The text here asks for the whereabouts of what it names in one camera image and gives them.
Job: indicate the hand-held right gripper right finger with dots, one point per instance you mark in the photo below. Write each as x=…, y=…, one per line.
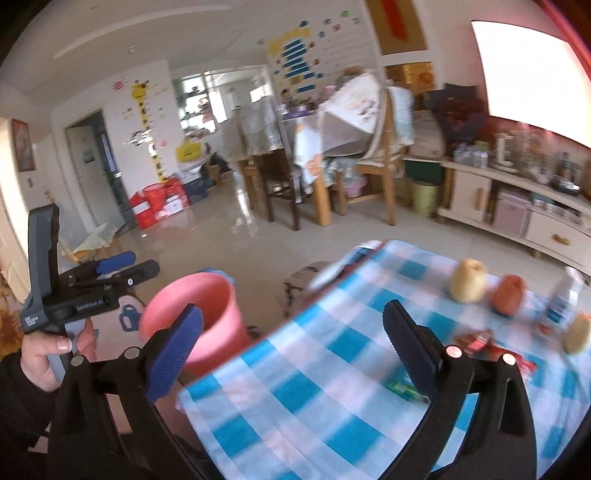
x=411, y=350

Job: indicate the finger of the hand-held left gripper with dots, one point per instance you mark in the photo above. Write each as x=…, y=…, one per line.
x=143, y=270
x=115, y=262

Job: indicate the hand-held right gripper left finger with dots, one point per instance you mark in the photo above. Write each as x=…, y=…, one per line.
x=178, y=350

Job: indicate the pink plastic cup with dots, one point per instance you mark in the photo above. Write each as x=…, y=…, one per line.
x=217, y=314

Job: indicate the person's left forearm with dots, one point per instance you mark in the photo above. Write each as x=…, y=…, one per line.
x=23, y=424

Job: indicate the person's left hand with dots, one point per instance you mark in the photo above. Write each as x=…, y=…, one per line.
x=39, y=360

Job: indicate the green wrapper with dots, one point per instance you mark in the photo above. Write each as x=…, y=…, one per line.
x=404, y=390

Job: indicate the small blue plastic toy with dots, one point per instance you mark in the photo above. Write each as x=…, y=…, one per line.
x=129, y=316

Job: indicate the red snack bag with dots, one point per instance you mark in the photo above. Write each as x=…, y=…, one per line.
x=475, y=341

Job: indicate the red plastic crates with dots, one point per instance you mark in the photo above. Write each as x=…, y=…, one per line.
x=157, y=203

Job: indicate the blue white checkered tablecloth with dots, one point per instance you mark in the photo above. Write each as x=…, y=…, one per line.
x=323, y=369

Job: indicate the large yellow pear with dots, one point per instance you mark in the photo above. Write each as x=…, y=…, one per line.
x=468, y=281

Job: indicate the red apple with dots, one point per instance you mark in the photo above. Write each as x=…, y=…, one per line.
x=509, y=295

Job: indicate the giraffe height chart sticker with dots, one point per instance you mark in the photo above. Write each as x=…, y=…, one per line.
x=145, y=120

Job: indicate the green waste bin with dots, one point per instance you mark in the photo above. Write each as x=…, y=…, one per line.
x=425, y=198

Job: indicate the dark wooden chair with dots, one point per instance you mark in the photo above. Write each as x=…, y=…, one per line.
x=277, y=180

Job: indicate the white yogurt bottle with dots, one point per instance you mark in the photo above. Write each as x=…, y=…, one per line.
x=564, y=300

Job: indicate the white television cabinet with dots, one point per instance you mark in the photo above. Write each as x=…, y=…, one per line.
x=471, y=194

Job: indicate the pink storage box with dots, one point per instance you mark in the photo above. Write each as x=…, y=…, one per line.
x=510, y=214

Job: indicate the small yellow pear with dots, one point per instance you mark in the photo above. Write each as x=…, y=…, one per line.
x=579, y=334

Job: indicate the dining table with cloth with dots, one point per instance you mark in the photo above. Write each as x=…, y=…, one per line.
x=263, y=129

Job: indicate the wooden chair with cloth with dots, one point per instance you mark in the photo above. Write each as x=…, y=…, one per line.
x=383, y=152

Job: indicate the clear electric kettle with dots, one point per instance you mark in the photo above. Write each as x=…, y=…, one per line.
x=503, y=150

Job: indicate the dark wrapped flower bouquet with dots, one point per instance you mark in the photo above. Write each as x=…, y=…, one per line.
x=457, y=110

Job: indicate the bright rectangular screen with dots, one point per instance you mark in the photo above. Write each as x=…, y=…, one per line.
x=531, y=78

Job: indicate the framed wall picture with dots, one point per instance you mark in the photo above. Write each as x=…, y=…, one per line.
x=23, y=145

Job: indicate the wall poster with blue strips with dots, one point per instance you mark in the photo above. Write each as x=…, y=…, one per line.
x=295, y=55

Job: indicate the red gold wall hanging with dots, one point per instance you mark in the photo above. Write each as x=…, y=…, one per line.
x=397, y=23

